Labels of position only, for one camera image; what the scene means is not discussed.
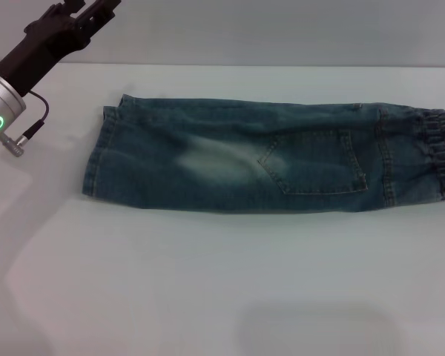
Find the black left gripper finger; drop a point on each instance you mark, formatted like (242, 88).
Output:
(102, 11)
(73, 3)

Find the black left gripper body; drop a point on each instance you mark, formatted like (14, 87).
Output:
(41, 44)

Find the blue washed denim shorts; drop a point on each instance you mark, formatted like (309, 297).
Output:
(267, 163)

